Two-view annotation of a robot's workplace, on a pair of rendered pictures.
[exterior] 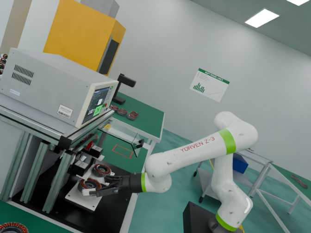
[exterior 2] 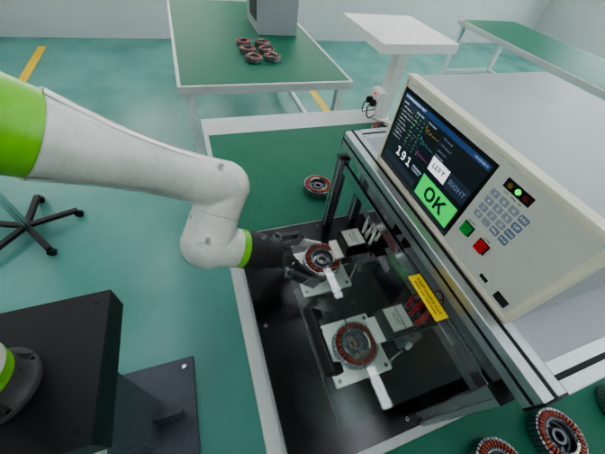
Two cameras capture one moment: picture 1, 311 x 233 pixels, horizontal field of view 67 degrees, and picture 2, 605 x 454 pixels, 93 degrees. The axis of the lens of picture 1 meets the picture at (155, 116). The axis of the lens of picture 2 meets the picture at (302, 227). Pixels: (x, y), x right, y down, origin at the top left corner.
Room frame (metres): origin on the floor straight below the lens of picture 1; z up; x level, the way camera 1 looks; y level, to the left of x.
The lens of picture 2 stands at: (1.45, -0.12, 1.53)
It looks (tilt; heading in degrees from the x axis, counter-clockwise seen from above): 49 degrees down; 155
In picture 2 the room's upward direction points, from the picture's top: 10 degrees clockwise
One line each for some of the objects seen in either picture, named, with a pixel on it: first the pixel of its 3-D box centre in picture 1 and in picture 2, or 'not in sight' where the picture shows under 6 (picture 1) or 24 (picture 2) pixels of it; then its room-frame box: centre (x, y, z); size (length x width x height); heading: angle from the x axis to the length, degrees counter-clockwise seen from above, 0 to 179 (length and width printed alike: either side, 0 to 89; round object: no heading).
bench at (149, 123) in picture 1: (122, 129); not in sight; (3.54, 0.39, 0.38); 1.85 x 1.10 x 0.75; 1
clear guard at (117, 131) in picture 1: (116, 134); (396, 319); (1.32, 0.16, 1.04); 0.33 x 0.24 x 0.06; 91
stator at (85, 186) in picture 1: (89, 186); (321, 260); (1.04, 0.15, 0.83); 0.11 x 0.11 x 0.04
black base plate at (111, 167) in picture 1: (90, 185); (338, 306); (1.16, 0.17, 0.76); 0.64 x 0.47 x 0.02; 1
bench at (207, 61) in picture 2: not in sight; (246, 80); (-1.21, 0.32, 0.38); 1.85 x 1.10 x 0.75; 1
